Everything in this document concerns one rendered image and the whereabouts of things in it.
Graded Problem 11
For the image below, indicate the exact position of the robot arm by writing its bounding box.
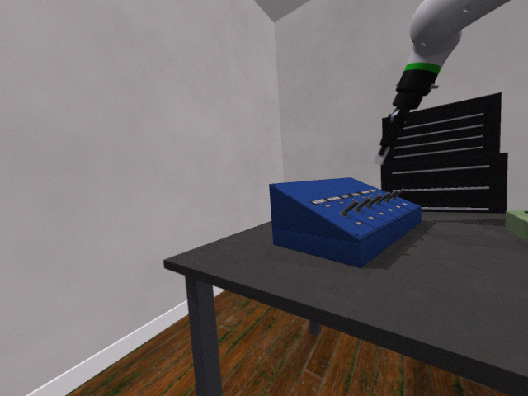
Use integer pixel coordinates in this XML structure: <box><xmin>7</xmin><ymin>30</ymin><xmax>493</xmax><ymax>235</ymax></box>
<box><xmin>396</xmin><ymin>0</ymin><xmax>511</xmax><ymax>97</ymax></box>

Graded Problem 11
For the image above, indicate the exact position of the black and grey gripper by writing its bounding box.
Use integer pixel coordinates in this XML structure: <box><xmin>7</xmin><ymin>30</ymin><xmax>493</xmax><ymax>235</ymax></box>
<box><xmin>374</xmin><ymin>92</ymin><xmax>422</xmax><ymax>165</ymax></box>

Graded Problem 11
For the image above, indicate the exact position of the blue control panel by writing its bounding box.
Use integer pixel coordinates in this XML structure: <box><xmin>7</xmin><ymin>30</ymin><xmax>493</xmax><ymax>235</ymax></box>
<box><xmin>269</xmin><ymin>177</ymin><xmax>422</xmax><ymax>268</ymax></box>

